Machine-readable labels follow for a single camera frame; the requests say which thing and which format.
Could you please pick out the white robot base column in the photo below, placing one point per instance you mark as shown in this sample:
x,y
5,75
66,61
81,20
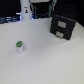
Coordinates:
x,y
26,13

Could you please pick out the white kcup with green lid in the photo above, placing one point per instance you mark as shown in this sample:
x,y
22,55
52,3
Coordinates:
x,y
20,47

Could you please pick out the black kcup holder drawer box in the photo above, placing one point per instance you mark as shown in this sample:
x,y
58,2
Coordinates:
x,y
62,26

